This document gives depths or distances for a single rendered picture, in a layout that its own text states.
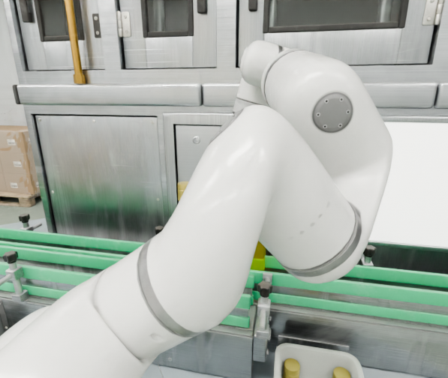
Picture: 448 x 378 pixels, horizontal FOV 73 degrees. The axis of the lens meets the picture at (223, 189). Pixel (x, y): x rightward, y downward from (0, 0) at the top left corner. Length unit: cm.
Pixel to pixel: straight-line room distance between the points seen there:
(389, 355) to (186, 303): 70
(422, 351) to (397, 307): 11
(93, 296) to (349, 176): 26
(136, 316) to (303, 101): 23
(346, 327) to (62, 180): 93
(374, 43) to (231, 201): 72
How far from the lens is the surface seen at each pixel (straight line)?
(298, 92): 30
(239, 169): 19
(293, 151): 22
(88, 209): 110
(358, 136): 32
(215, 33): 87
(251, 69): 54
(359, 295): 78
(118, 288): 25
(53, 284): 88
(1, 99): 555
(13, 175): 461
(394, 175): 85
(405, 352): 87
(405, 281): 87
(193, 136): 84
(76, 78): 98
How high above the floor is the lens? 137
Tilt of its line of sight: 18 degrees down
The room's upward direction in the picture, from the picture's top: straight up
